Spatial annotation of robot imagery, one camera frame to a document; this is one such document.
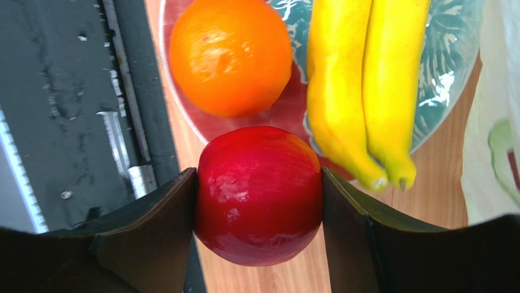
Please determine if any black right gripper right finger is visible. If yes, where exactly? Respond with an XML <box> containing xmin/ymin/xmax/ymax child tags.
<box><xmin>322</xmin><ymin>168</ymin><xmax>519</xmax><ymax>292</ymax></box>

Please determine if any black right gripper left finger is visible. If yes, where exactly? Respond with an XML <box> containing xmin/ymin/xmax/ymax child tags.
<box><xmin>1</xmin><ymin>167</ymin><xmax>197</xmax><ymax>292</ymax></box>

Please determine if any red fake apple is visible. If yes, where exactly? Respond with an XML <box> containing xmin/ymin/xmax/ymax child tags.
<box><xmin>194</xmin><ymin>126</ymin><xmax>323</xmax><ymax>267</ymax></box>

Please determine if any translucent avocado print plastic bag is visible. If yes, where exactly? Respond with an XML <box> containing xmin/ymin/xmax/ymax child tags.
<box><xmin>461</xmin><ymin>1</ymin><xmax>519</xmax><ymax>225</ymax></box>

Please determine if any yellow fake banana bunch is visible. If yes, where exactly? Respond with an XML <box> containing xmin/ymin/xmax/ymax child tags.
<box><xmin>306</xmin><ymin>1</ymin><xmax>431</xmax><ymax>191</ymax></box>

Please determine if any orange fake orange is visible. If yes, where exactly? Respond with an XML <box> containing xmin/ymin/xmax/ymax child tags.
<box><xmin>169</xmin><ymin>1</ymin><xmax>292</xmax><ymax>118</ymax></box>

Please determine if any floral red blue plate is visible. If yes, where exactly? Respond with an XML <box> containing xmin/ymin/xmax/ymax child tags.
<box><xmin>158</xmin><ymin>0</ymin><xmax>485</xmax><ymax>181</ymax></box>

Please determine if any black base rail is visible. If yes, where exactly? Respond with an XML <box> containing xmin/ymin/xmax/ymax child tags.
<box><xmin>0</xmin><ymin>0</ymin><xmax>181</xmax><ymax>234</ymax></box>

